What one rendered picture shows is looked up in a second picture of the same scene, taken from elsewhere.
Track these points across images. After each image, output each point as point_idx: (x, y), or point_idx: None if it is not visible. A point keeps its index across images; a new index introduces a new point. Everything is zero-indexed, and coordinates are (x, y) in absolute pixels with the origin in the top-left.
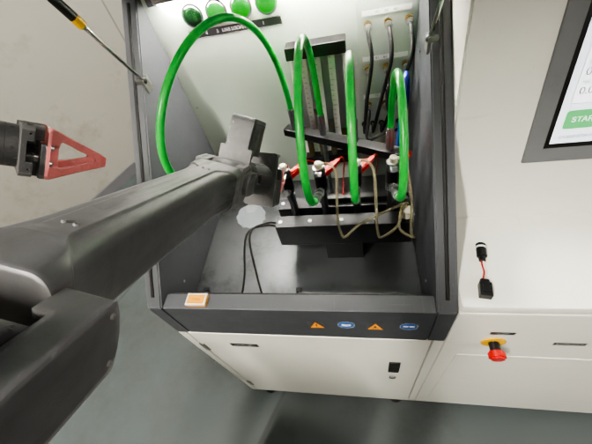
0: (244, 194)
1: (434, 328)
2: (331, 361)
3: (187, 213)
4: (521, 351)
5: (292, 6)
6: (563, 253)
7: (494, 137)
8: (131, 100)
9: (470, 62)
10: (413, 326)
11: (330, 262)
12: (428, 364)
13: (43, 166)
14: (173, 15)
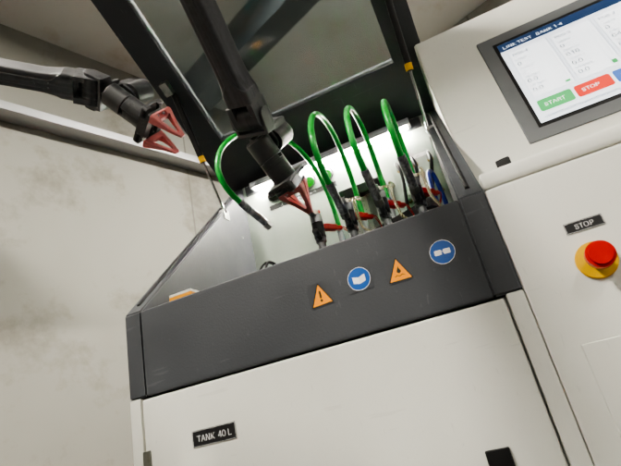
0: (260, 110)
1: (479, 243)
2: None
3: (222, 23)
4: None
5: (344, 173)
6: None
7: (491, 135)
8: (210, 219)
9: (444, 104)
10: (447, 248)
11: None
12: (571, 437)
13: (154, 112)
14: (261, 198)
